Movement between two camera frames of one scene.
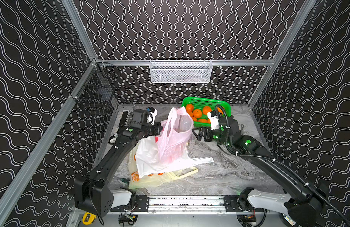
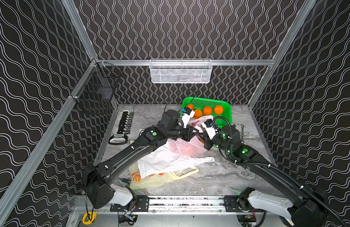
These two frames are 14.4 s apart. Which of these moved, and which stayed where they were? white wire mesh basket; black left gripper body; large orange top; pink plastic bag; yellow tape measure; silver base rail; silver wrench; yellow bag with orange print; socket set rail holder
Moved: large orange top; black left gripper body; pink plastic bag
Stayed: yellow bag with orange print; silver base rail; white wire mesh basket; socket set rail holder; silver wrench; yellow tape measure
